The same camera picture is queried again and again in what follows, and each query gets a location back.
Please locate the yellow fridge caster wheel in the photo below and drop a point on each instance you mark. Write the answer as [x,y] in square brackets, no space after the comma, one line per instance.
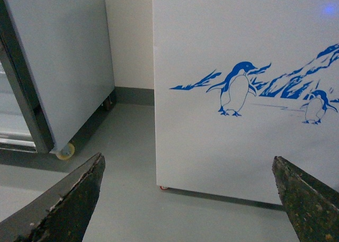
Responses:
[66,153]

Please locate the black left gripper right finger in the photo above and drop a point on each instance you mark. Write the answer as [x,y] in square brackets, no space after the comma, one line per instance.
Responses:
[311,205]

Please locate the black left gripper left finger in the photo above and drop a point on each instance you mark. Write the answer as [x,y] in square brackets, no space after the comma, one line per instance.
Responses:
[61,213]

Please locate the grey upright display fridge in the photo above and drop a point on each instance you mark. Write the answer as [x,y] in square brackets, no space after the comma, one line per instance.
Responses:
[56,70]

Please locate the white chest freezer with penguins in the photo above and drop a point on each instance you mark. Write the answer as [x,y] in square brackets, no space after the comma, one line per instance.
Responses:
[238,82]

